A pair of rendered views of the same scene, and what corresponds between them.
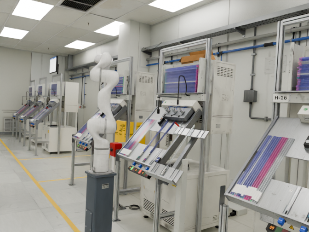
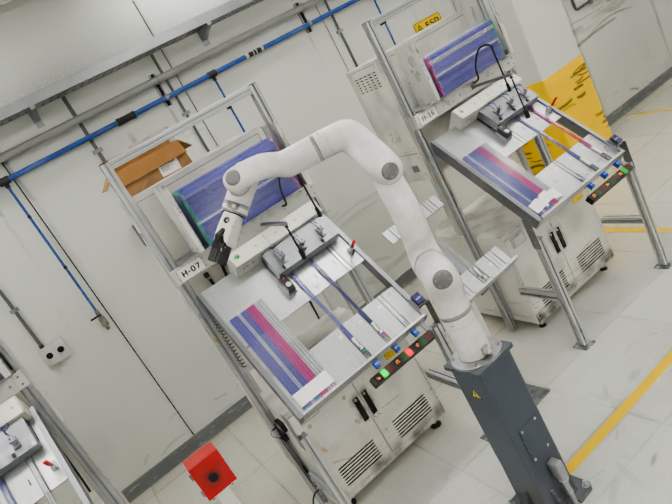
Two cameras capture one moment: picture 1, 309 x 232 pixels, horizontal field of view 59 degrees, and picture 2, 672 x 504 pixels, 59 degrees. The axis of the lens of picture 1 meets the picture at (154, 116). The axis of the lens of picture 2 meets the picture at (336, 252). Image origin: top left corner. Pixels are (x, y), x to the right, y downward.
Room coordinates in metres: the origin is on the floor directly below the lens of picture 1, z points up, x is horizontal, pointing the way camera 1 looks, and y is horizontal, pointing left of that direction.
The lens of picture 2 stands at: (1.99, 2.28, 1.81)
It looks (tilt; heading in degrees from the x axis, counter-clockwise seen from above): 16 degrees down; 283
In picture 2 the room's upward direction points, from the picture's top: 29 degrees counter-clockwise
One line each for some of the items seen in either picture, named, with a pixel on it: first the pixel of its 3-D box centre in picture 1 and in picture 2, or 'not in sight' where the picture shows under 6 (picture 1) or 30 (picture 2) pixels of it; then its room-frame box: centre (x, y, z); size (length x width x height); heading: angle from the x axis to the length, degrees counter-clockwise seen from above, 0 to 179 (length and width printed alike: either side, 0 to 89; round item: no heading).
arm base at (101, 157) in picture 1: (101, 160); (466, 333); (2.15, 0.40, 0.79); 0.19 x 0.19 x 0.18
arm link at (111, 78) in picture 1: (107, 101); (407, 218); (2.15, 0.37, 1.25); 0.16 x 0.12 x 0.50; 100
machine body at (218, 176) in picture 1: (182, 194); (341, 400); (2.94, -0.35, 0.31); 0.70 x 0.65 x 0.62; 35
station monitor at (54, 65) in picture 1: (55, 66); not in sight; (6.70, 2.47, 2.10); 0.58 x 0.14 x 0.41; 35
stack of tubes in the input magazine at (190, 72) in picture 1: (184, 80); (237, 190); (2.82, -0.28, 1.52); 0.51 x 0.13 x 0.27; 35
